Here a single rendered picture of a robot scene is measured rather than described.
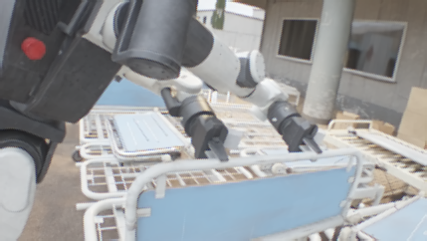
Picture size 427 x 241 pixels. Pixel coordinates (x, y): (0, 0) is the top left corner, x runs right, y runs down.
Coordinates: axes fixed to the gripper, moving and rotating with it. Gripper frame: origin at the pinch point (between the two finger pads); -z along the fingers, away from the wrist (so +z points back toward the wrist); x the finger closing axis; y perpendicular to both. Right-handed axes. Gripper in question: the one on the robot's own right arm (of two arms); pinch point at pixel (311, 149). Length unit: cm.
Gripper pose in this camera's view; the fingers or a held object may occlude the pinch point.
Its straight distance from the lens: 79.5
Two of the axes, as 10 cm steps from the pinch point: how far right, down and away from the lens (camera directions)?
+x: -2.8, 7.9, 5.4
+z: -3.6, -6.1, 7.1
